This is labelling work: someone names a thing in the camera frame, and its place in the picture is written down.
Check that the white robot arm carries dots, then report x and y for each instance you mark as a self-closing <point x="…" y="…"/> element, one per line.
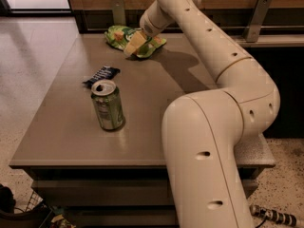
<point x="200" y="130"/>

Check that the green soda can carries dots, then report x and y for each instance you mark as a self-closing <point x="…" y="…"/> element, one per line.
<point x="106" y="99"/>

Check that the dark basket with items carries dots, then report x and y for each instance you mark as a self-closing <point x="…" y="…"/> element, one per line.
<point x="39" y="217"/>

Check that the left metal bracket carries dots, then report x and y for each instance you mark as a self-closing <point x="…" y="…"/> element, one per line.
<point x="118" y="12"/>

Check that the right metal bracket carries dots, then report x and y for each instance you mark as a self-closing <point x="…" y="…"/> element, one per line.
<point x="252" y="31"/>

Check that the green rice chip bag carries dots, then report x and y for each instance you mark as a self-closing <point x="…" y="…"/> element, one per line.
<point x="115" y="36"/>

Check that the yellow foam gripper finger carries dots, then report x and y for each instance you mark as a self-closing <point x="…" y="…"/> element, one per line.
<point x="134" y="42"/>

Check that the dark blue snack bar wrapper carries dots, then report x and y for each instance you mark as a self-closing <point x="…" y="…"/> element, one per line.
<point x="104" y="73"/>

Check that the black white power strip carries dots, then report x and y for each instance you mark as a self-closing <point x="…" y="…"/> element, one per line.
<point x="276" y="217"/>

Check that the metal bracket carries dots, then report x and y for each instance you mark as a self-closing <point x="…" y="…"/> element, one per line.
<point x="252" y="31"/>
<point x="118" y="12"/>

